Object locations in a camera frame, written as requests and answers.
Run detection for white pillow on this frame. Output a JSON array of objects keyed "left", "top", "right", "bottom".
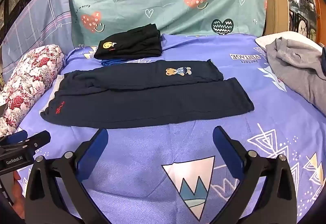
[{"left": 255, "top": 31, "right": 324, "bottom": 53}]

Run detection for folded black pants smiley patch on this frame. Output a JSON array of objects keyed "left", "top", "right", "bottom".
[{"left": 94, "top": 23, "right": 163, "bottom": 60}]

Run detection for navy pants with bear patch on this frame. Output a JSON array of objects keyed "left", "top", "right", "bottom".
[{"left": 40, "top": 60, "right": 255, "bottom": 129}]

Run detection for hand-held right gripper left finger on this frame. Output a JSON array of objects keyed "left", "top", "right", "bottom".
[{"left": 24, "top": 128, "right": 110, "bottom": 224}]

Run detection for lavender plaid pillow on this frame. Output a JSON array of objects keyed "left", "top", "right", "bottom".
[{"left": 0, "top": 0, "right": 74, "bottom": 82}]

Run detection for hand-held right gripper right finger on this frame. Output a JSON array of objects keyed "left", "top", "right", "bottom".
[{"left": 213, "top": 126, "right": 298, "bottom": 224}]

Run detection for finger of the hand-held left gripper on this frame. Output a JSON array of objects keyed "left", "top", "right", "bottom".
[
  {"left": 0, "top": 130, "right": 28, "bottom": 147},
  {"left": 10, "top": 130, "right": 51, "bottom": 151}
]

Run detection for folded blue garment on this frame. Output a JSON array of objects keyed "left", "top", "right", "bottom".
[{"left": 100, "top": 58, "right": 128, "bottom": 67}]

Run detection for purple printed bed sheet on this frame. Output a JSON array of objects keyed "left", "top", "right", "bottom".
[{"left": 14, "top": 33, "right": 326, "bottom": 224}]

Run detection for floral bolster pillow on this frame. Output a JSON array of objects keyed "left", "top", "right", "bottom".
[{"left": 0, "top": 44, "right": 67, "bottom": 138}]

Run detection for grey garment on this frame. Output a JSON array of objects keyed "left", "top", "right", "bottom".
[{"left": 265, "top": 38, "right": 326, "bottom": 116}]

